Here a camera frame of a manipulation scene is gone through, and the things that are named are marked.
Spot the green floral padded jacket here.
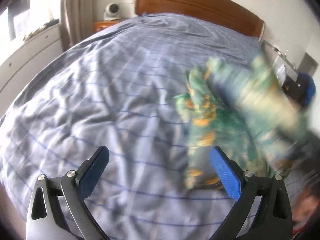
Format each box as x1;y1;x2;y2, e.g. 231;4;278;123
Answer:
175;53;310;190

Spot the person's right hand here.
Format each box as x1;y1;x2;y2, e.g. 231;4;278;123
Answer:
292;189;319;223

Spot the black and blue backpack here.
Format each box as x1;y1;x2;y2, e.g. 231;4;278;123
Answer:
282;73;316;108

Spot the blue checked duvet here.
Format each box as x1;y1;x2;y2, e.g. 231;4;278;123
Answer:
0;12;316;240

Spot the white plastic bag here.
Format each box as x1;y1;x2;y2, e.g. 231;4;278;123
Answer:
276;64;286;83

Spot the white drawer cabinet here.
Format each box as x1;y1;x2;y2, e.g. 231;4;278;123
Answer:
0;22;65;95

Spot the wooden bedside table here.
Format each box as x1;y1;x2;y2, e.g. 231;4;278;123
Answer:
93;18;125;33

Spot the white round fan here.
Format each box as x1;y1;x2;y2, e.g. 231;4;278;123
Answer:
104;3;120;21

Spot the beige curtain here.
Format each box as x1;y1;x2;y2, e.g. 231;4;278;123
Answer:
60;0;94;51

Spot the brown wooden headboard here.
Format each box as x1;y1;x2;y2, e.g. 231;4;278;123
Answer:
135;0;265;40

